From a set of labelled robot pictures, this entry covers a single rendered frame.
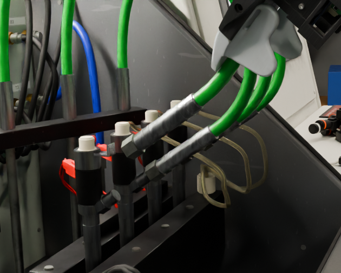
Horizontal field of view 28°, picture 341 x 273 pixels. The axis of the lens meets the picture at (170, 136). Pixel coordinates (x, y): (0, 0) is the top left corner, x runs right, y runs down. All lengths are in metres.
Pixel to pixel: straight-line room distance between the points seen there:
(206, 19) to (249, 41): 0.50
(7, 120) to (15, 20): 0.26
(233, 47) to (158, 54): 0.42
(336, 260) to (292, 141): 0.21
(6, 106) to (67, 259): 0.21
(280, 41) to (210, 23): 0.47
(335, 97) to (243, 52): 5.48
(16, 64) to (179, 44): 0.26
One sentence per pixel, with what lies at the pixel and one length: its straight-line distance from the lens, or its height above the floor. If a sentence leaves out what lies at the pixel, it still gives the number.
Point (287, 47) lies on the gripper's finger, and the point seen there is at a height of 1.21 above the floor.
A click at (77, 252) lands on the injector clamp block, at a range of 0.78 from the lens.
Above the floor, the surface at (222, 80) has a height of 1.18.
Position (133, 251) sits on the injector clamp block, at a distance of 0.77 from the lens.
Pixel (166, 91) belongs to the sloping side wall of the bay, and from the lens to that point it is 1.00.
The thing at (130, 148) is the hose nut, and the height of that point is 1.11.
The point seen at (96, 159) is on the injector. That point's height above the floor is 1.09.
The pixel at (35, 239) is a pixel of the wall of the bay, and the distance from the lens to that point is 1.16.
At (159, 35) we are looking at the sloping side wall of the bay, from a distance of 1.00.
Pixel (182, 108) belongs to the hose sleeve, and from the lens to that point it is 0.64.
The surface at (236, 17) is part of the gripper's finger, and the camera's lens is 0.56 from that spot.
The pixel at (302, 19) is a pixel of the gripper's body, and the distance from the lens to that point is 0.56.
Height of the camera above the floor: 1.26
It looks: 12 degrees down
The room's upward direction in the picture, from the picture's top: 2 degrees counter-clockwise
